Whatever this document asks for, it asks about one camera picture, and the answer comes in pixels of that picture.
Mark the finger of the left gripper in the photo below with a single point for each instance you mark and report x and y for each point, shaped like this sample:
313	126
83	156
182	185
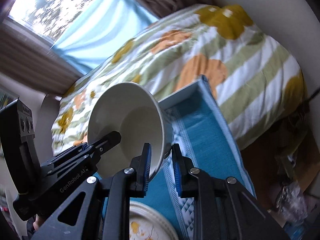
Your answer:
104	144

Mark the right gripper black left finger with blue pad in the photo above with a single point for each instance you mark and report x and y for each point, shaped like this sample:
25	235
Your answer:
100	205

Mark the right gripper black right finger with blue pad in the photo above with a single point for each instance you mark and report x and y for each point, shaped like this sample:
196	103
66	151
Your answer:
224	209

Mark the cream duck oval plate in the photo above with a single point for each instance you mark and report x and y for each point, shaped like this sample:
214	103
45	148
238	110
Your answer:
146	223

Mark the person's hand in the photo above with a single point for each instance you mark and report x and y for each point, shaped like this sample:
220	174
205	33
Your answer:
38	222

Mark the blue patterned tablecloth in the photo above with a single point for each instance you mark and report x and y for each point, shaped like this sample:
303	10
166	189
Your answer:
203	135

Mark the left brown curtain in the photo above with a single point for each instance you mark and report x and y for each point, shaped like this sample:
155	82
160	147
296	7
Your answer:
29	61

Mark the floral striped duvet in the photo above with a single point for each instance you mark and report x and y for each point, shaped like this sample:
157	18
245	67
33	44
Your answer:
254	79

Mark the light blue sheer curtain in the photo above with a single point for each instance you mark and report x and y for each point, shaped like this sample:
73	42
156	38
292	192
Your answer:
99	31

